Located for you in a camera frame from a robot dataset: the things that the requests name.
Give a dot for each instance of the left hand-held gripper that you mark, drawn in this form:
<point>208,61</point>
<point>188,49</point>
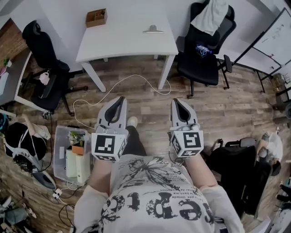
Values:
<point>106,145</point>

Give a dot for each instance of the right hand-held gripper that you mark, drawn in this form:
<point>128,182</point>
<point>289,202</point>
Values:
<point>188,141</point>

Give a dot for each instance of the silver metal object clip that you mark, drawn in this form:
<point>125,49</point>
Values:
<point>152,30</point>

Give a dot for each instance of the person's right forearm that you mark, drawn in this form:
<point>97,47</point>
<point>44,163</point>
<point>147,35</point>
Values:
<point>200,173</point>

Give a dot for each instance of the person's left forearm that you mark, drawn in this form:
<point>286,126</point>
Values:
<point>102,175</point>

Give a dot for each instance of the person's white shoe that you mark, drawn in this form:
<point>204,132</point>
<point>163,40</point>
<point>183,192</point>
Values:
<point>132,121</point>

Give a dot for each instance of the person's black trouser leg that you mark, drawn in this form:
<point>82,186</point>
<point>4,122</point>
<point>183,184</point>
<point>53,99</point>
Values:
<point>135,142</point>

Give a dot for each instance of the black office chair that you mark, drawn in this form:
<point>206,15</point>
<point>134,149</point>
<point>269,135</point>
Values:
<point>200,66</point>
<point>48,68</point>

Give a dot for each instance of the clear plastic storage bin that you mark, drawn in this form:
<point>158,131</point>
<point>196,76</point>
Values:
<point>61,157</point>

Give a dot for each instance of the blue glowing device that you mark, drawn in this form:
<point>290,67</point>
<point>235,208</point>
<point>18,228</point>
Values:
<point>203,50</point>

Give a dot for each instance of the white table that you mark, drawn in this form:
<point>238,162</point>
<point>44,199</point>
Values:
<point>127,43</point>

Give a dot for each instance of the black armchair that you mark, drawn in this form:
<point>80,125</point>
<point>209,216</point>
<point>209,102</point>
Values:
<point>236,173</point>

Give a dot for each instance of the person's white printed shirt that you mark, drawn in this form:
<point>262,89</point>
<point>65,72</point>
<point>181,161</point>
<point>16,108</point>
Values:
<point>150,195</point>

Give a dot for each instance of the grey clothes iron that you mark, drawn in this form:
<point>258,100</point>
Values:
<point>44,179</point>

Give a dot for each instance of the black bag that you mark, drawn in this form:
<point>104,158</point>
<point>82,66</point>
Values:
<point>21,141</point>

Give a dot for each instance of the white power strip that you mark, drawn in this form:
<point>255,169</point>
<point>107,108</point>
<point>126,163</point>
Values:
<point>57,193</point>

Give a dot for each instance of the brown cardboard box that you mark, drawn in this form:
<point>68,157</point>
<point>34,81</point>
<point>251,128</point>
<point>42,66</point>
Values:
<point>96,18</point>

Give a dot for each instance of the white cloth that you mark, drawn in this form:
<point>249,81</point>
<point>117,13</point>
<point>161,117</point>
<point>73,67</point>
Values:
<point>210,17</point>

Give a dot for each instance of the grey desk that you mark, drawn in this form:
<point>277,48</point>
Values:
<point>13,79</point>

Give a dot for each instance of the whiteboard on stand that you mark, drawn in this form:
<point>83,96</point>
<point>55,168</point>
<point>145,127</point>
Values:
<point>268,43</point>

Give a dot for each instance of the small green plant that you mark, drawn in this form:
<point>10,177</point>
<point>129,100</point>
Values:
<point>6,62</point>

